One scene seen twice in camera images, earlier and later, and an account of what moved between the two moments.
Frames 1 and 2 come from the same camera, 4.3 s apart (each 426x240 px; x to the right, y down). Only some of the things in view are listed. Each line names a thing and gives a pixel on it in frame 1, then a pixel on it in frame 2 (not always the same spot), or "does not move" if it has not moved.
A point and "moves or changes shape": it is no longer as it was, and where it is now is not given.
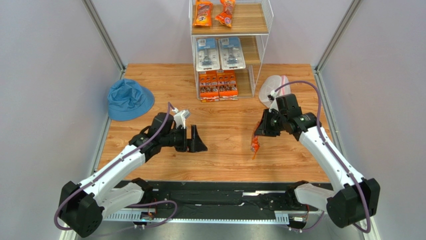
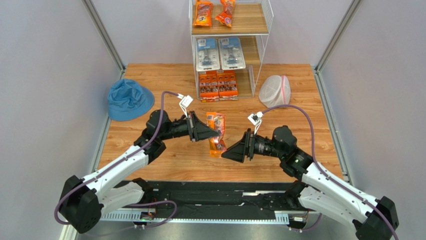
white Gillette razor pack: x=231 y=54 does not move
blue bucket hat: x=128 y=100 does not move
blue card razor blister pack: x=207 y=55 does not move
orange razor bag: x=226 y=18 does not move
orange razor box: x=209 y=86 does not move
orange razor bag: x=255 y=146 moves or changes shape
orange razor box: x=227 y=85 does not move
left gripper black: x=195 y=144 -> x=197 y=130
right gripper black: x=268 y=124 -> x=249 y=145
